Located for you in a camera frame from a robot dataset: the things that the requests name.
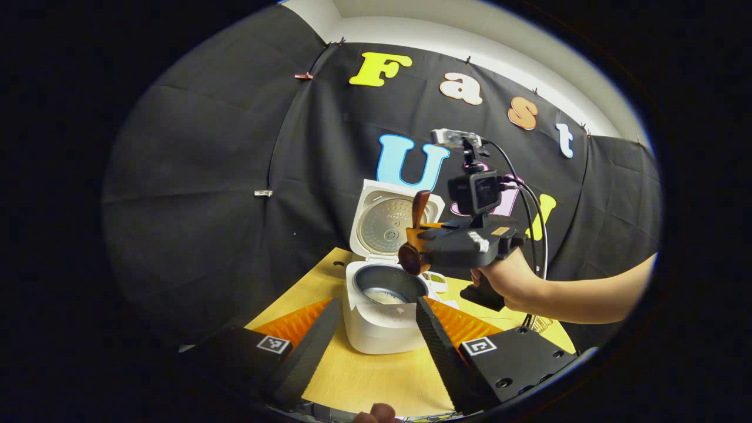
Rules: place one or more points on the black backdrop cloth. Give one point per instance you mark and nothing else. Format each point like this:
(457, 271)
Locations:
(194, 176)

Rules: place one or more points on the small white rice heap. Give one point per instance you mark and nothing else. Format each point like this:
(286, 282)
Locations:
(385, 296)

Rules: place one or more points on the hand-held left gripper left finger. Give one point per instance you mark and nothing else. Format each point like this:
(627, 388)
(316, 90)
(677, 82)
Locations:
(305, 358)

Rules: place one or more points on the white divided bean dish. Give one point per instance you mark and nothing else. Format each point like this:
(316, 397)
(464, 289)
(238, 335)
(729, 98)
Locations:
(436, 281)

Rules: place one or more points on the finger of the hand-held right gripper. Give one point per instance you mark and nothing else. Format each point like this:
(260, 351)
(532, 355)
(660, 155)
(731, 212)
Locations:
(435, 225)
(418, 238)

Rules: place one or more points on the white rice cooker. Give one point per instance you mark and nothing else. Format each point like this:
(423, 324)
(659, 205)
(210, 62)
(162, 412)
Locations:
(379, 329)

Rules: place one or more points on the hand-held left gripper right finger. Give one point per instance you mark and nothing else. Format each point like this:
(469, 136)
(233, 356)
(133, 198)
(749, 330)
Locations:
(443, 352)

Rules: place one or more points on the brown wooden spoon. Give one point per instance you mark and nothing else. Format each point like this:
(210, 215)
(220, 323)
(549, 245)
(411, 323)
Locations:
(414, 261)

